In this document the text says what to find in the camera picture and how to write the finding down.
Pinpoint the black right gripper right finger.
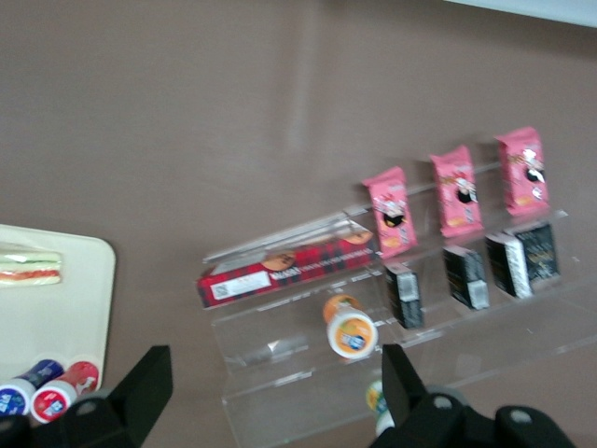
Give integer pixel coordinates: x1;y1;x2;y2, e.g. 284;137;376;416
372;343;468;448

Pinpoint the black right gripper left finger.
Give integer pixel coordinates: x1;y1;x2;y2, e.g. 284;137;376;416
32;344;174;448

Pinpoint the triangle sandwich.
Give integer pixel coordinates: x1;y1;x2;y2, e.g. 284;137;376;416
0;242;64;288

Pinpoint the cream plastic tray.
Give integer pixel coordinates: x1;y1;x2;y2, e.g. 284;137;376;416
0;223;118;380

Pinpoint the green yellow small bottle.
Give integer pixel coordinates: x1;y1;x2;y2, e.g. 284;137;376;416
364;379;398;438

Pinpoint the red small bottle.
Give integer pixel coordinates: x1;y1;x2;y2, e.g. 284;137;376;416
29;359;101;424

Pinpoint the orange small cup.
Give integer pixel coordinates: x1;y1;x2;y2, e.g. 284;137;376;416
322;293;380;362

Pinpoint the small black box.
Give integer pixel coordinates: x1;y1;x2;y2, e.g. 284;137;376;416
382;261;426;330
441;245;492;311
484;222;559;300

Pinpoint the blue small bottle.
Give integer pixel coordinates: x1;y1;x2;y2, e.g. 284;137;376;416
0;357;65;419

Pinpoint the clear acrylic display stand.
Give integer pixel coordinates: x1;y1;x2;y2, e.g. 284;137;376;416
201;133;597;448

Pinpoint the red plaid cookie box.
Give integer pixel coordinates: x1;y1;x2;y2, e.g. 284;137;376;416
195;228;382;310

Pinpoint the pink snack packet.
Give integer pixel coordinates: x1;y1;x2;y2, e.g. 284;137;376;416
362;165;418;260
493;125;549;218
428;144;484;240

